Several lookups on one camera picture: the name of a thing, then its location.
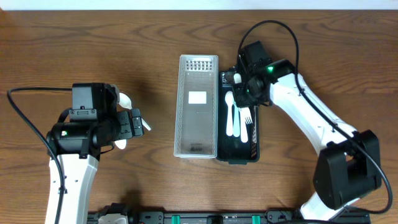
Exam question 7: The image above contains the white spoon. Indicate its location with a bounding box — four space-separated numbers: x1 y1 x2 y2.
114 139 127 150
224 91 233 136

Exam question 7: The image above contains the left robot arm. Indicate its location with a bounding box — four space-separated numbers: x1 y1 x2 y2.
45 108 144 223

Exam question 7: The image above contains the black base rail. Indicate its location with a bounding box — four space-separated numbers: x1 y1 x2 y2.
86 202 371 224

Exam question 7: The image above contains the black mesh plastic tray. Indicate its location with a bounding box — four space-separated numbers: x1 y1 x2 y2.
216 68 261 165

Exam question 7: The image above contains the white fork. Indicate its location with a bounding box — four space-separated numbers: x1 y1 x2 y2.
239 107 252 143
233 73 241 137

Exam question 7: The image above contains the white spoon angled large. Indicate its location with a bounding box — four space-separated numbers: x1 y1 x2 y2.
112 85 152 131

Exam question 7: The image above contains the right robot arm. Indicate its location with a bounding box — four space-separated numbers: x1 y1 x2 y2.
233 41 382 221

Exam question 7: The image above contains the clear mesh plastic tray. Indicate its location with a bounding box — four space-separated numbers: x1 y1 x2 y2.
174 54 219 159

